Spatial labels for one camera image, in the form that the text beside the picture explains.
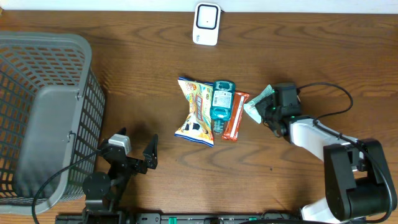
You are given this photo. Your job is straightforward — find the green orange snack packet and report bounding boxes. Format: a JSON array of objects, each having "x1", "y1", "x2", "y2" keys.
[{"x1": 243, "y1": 84, "x2": 275, "y2": 124}]

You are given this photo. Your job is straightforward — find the red snack packet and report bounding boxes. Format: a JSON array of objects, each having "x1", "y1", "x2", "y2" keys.
[{"x1": 221, "y1": 91, "x2": 250, "y2": 141}]

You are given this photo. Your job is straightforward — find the cream yellow snack bag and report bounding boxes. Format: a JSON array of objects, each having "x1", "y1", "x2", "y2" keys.
[{"x1": 174, "y1": 77, "x2": 214, "y2": 147}]

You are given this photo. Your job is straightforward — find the teal blister pack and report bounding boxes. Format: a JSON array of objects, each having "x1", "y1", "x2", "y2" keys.
[{"x1": 210, "y1": 80, "x2": 236, "y2": 134}]

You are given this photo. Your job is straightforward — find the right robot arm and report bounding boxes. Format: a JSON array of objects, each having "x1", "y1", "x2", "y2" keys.
[{"x1": 254, "y1": 83, "x2": 397, "y2": 223}]

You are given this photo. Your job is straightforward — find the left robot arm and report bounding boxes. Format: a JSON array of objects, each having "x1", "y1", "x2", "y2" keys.
[{"x1": 82, "y1": 128, "x2": 158, "y2": 223}]

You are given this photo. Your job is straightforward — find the white barcode scanner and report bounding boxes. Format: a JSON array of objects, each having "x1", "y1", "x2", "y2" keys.
[{"x1": 192, "y1": 2, "x2": 221, "y2": 46}]

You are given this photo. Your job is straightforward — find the grey plastic shopping basket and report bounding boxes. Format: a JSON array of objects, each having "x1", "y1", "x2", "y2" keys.
[{"x1": 1, "y1": 32, "x2": 105, "y2": 215}]

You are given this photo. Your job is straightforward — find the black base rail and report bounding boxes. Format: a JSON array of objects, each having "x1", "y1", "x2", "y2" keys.
[{"x1": 55, "y1": 212, "x2": 300, "y2": 224}]

